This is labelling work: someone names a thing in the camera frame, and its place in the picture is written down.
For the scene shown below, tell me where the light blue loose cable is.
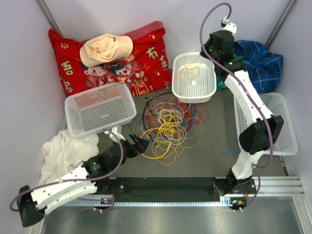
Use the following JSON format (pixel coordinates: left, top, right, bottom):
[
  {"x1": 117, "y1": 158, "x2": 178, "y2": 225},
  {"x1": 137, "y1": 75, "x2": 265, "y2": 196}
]
[{"x1": 216, "y1": 133, "x2": 251, "y2": 163}]

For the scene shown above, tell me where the left white perforated basket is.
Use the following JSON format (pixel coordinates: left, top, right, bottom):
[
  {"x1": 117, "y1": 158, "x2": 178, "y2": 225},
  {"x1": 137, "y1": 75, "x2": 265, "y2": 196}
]
[{"x1": 64, "y1": 82, "x2": 137, "y2": 137}]

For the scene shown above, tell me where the green cloth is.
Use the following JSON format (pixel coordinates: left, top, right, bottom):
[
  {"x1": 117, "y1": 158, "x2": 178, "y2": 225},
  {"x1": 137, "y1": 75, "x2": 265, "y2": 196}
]
[{"x1": 216, "y1": 77, "x2": 227, "y2": 91}]

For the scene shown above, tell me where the right white perforated basket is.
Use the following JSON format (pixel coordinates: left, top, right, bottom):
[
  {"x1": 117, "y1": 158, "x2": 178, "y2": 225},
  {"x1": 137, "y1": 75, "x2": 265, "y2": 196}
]
[{"x1": 234, "y1": 92, "x2": 298, "y2": 156}]

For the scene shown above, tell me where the yellow ethernet cable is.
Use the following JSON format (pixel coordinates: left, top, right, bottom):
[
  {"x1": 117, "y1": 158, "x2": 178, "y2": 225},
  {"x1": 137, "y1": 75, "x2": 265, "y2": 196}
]
[{"x1": 141, "y1": 140, "x2": 183, "y2": 167}]

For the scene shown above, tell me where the yellow thin cable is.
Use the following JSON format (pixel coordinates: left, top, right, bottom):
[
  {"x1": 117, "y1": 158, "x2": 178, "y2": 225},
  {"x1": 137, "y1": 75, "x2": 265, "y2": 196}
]
[{"x1": 140, "y1": 109, "x2": 203, "y2": 156}]

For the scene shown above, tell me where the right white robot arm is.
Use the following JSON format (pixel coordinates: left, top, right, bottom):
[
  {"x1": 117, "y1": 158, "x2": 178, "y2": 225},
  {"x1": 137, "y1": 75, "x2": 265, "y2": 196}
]
[{"x1": 200, "y1": 29, "x2": 284, "y2": 195}]

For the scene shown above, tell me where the beige cap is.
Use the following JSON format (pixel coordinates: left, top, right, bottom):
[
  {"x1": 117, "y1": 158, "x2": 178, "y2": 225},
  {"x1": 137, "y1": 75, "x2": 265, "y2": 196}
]
[{"x1": 79, "y1": 34, "x2": 134, "y2": 67}]

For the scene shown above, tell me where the red printed pillow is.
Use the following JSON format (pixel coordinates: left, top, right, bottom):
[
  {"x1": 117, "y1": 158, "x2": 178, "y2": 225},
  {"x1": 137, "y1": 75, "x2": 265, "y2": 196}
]
[{"x1": 48, "y1": 21, "x2": 172, "y2": 97}]

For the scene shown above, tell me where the centre white perforated basket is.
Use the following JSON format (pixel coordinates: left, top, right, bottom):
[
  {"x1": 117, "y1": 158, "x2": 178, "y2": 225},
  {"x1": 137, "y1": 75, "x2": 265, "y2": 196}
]
[{"x1": 172, "y1": 52, "x2": 216, "y2": 104}]

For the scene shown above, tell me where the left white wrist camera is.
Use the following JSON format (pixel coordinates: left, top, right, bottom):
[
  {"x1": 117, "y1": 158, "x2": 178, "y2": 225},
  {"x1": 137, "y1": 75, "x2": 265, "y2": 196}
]
[{"x1": 103, "y1": 125, "x2": 125, "y2": 143}]

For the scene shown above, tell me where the thin orange cable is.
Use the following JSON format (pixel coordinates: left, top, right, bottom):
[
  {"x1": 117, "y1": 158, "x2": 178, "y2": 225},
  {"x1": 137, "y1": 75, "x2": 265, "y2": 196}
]
[{"x1": 179, "y1": 63, "x2": 202, "y2": 85}]

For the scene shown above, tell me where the white crumpled cloth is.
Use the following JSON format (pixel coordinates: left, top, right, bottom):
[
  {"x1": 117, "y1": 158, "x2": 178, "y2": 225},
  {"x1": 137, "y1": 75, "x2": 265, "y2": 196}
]
[{"x1": 39, "y1": 130, "x2": 99, "y2": 185}]

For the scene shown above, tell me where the grey slotted cable duct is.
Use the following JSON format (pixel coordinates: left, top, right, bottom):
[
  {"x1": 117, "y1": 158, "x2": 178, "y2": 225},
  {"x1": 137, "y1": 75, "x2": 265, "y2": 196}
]
[{"x1": 64, "y1": 197, "x2": 246, "y2": 208}]

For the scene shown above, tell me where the black cable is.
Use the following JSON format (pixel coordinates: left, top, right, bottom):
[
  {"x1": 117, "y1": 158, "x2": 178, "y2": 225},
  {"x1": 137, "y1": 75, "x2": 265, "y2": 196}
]
[{"x1": 130, "y1": 91, "x2": 173, "y2": 137}]

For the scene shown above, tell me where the white thin cable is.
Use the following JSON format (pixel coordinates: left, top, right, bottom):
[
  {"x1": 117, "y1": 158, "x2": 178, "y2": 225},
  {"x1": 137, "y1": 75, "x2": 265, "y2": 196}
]
[{"x1": 155, "y1": 101, "x2": 188, "y2": 134}]

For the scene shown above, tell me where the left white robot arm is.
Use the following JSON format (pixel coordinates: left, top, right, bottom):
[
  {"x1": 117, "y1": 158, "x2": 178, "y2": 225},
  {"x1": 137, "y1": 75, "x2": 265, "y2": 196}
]
[{"x1": 13, "y1": 134, "x2": 149, "y2": 228}]

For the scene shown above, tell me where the blue plaid shirt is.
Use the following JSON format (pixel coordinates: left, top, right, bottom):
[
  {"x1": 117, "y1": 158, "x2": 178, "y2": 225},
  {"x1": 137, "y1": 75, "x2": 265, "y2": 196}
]
[{"x1": 234, "y1": 40, "x2": 283, "y2": 94}]

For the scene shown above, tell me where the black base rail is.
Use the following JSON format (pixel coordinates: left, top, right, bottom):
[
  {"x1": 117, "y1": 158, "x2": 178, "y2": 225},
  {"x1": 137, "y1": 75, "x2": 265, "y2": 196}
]
[{"x1": 111, "y1": 177, "x2": 219, "y2": 202}]

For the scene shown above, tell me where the white perforated basket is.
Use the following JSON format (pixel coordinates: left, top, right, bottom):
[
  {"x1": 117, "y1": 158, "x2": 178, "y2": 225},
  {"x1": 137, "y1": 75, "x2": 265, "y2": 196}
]
[
  {"x1": 172, "y1": 52, "x2": 216, "y2": 104},
  {"x1": 234, "y1": 92, "x2": 298, "y2": 156},
  {"x1": 64, "y1": 82, "x2": 137, "y2": 137}
]

